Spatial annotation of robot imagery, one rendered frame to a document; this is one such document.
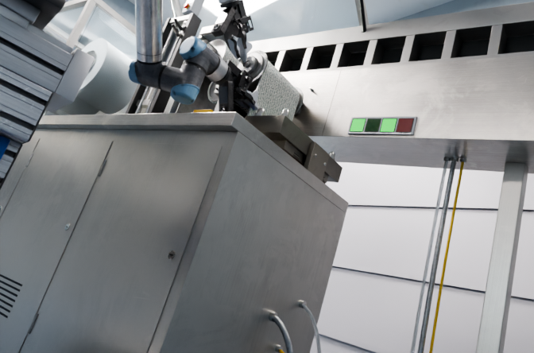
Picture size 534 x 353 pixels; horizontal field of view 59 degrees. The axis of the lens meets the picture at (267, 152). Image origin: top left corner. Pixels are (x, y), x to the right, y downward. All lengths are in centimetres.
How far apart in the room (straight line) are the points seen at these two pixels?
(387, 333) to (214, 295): 192
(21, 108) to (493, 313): 133
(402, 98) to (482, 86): 27
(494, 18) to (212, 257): 124
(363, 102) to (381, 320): 161
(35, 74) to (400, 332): 252
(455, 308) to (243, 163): 185
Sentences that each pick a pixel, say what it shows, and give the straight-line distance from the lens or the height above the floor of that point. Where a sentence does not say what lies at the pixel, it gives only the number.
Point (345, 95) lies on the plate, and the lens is 188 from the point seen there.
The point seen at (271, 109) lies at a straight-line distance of 173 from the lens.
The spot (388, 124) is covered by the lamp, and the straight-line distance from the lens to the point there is 172.
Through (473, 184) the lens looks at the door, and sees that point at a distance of 302.
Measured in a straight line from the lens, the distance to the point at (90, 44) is 249.
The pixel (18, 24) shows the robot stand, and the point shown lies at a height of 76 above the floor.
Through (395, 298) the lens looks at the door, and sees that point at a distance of 305.
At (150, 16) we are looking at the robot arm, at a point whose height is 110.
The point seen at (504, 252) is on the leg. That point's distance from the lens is 163.
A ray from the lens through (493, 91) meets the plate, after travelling 168.
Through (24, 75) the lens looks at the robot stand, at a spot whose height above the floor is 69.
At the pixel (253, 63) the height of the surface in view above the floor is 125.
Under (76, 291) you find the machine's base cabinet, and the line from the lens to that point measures 145.
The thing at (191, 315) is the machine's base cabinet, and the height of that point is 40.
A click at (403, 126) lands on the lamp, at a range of 170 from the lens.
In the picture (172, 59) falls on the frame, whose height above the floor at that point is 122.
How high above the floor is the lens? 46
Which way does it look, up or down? 18 degrees up
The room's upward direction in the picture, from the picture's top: 18 degrees clockwise
